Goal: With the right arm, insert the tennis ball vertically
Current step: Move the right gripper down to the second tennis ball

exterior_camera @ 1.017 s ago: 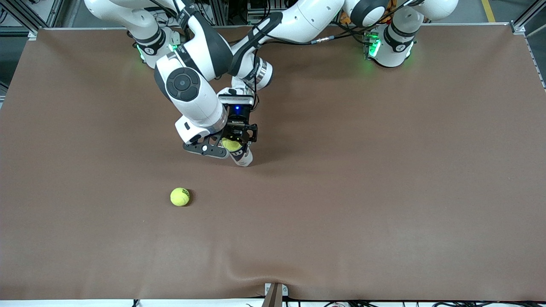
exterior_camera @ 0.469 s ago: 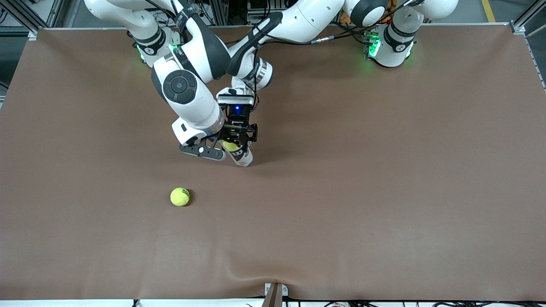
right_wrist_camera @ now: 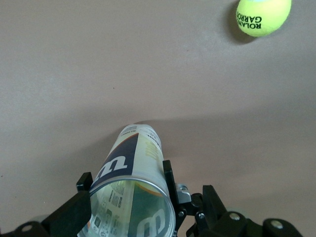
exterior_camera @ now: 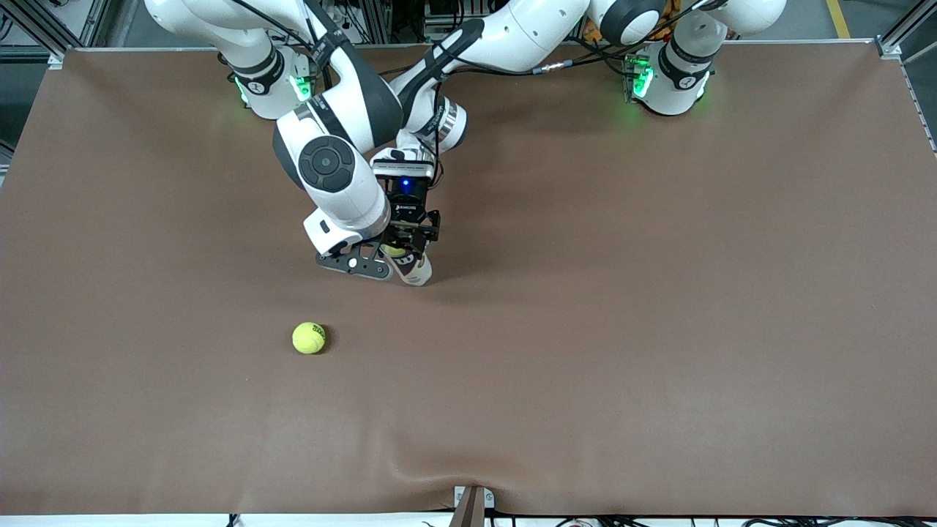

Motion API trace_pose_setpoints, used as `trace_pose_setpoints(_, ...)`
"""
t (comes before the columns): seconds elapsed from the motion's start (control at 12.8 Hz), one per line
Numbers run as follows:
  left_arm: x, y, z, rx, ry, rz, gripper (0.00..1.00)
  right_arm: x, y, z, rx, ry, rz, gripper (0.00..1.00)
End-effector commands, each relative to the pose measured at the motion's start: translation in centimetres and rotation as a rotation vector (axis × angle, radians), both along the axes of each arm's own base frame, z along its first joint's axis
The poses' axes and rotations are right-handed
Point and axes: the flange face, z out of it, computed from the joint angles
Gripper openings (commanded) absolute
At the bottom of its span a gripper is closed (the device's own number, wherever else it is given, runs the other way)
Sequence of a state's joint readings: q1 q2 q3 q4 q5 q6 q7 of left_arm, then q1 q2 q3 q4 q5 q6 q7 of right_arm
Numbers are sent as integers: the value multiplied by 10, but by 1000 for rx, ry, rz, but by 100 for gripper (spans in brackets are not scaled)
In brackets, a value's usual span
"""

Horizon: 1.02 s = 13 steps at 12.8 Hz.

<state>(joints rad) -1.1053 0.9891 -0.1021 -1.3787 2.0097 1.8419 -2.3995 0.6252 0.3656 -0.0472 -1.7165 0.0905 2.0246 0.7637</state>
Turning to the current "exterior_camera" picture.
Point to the aluminium frame profile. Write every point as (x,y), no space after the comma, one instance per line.
(889,50)
(57,60)

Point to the yellow tennis ball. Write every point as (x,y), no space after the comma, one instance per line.
(308,338)
(396,251)

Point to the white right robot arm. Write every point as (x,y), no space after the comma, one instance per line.
(344,183)

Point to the brown bar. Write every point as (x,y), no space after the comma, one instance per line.
(468,512)

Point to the white blue tennis ball can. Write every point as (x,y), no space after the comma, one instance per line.
(416,272)

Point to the brown table mat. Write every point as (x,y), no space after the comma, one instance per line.
(585,366)

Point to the white power strip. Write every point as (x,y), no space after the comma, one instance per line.
(337,11)

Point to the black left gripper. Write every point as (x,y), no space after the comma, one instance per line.
(407,208)

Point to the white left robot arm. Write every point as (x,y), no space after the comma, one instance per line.
(527,36)

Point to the silver metal bracket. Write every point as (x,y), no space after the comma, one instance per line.
(489,500)

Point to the grey electronics box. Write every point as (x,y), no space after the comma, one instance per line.
(443,9)

